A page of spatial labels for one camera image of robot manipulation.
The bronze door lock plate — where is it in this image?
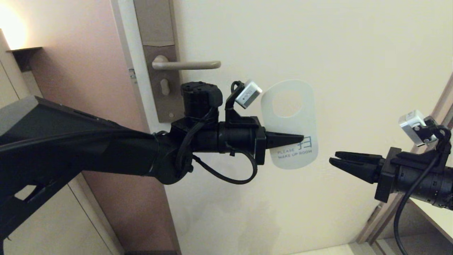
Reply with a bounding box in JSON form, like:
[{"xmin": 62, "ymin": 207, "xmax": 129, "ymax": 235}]
[{"xmin": 133, "ymin": 0, "xmax": 185, "ymax": 123}]

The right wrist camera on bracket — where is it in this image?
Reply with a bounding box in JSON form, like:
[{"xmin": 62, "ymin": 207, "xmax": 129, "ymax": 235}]
[{"xmin": 399, "ymin": 110, "xmax": 453, "ymax": 167}]

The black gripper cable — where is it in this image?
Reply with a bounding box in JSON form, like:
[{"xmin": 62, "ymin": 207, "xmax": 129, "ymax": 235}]
[
  {"xmin": 193, "ymin": 146, "xmax": 258, "ymax": 185},
  {"xmin": 394, "ymin": 135, "xmax": 453, "ymax": 255}
]

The beige metal door handle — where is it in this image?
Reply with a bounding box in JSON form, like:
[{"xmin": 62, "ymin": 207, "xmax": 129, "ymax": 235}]
[{"xmin": 151, "ymin": 55, "xmax": 222, "ymax": 70}]

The white closet shelf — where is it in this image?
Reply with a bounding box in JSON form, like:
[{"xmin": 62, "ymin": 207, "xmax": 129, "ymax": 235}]
[{"xmin": 406, "ymin": 192, "xmax": 453, "ymax": 245}]

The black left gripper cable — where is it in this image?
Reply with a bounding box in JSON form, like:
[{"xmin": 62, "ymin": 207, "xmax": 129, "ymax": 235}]
[{"xmin": 193, "ymin": 146, "xmax": 258, "ymax": 185}]

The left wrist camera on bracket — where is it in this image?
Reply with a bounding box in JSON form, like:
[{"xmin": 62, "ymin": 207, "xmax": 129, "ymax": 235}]
[{"xmin": 225, "ymin": 80, "xmax": 263, "ymax": 124}]

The cream white door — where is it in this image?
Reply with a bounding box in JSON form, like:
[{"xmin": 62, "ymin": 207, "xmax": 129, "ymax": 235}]
[{"xmin": 113, "ymin": 0, "xmax": 453, "ymax": 255}]

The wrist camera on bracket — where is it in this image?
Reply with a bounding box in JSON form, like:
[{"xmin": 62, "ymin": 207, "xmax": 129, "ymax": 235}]
[
  {"xmin": 225, "ymin": 80, "xmax": 263, "ymax": 124},
  {"xmin": 399, "ymin": 110, "xmax": 453, "ymax": 167}
]

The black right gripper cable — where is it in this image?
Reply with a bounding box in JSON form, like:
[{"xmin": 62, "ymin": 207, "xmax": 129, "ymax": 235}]
[{"xmin": 394, "ymin": 135, "xmax": 453, "ymax": 255}]

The taupe frame hinge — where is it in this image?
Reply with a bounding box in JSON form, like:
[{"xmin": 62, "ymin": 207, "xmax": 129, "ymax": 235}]
[{"xmin": 367, "ymin": 205, "xmax": 382, "ymax": 223}]

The white door hanger sign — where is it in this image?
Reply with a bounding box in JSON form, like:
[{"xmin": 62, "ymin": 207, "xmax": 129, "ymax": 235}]
[{"xmin": 261, "ymin": 80, "xmax": 318, "ymax": 170}]

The cream wardrobe panel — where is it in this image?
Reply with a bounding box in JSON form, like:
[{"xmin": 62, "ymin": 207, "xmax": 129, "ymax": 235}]
[{"xmin": 0, "ymin": 30, "xmax": 124, "ymax": 255}]

